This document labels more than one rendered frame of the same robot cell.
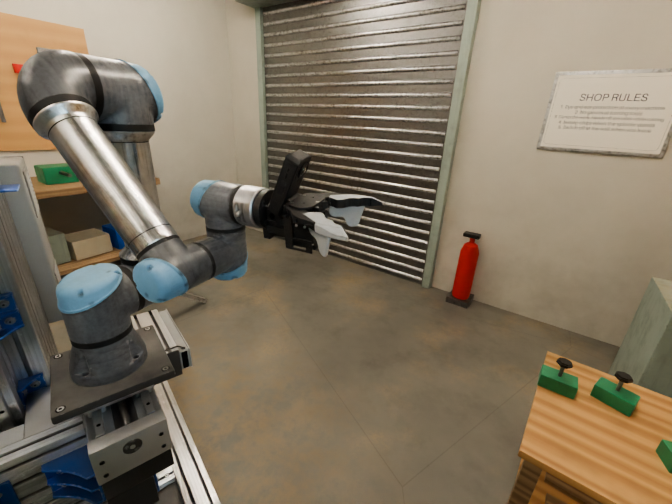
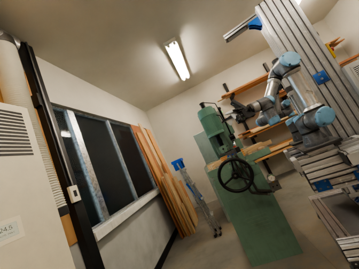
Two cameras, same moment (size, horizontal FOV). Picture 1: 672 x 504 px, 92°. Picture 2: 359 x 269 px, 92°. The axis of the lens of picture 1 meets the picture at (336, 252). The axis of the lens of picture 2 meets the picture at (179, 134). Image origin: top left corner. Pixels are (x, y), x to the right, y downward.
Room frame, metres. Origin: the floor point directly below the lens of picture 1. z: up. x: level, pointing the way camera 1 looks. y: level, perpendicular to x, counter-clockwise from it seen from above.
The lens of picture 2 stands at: (1.39, -0.81, 1.07)
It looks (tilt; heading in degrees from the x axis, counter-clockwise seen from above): 9 degrees up; 154
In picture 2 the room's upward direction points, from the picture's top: 24 degrees counter-clockwise
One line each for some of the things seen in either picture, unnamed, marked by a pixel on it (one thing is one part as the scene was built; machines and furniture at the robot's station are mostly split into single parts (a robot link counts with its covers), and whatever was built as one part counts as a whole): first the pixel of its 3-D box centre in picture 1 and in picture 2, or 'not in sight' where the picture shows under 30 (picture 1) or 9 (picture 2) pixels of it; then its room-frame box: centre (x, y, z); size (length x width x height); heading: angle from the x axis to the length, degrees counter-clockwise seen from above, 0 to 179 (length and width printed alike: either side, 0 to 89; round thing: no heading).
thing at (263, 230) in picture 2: not in sight; (252, 208); (-0.21, 0.37, 0.35); 0.58 x 0.45 x 0.71; 142
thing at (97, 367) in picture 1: (106, 345); (313, 136); (0.60, 0.52, 0.87); 0.15 x 0.15 x 0.10
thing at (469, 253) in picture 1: (466, 268); not in sight; (2.42, -1.06, 0.30); 0.19 x 0.18 x 0.60; 145
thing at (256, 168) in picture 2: not in sight; (235, 172); (-0.21, 0.38, 0.76); 0.57 x 0.45 x 0.09; 142
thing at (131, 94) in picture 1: (135, 195); (302, 89); (0.73, 0.46, 1.19); 0.15 x 0.12 x 0.55; 156
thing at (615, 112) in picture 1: (607, 113); not in sight; (2.16, -1.59, 1.48); 0.64 x 0.02 x 0.46; 55
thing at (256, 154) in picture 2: not in sight; (237, 162); (0.02, 0.29, 0.87); 0.61 x 0.30 x 0.06; 52
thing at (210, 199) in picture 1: (223, 202); (264, 103); (0.62, 0.22, 1.21); 0.11 x 0.08 x 0.09; 66
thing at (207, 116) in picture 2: not in sight; (210, 122); (-0.11, 0.30, 1.35); 0.18 x 0.18 x 0.31
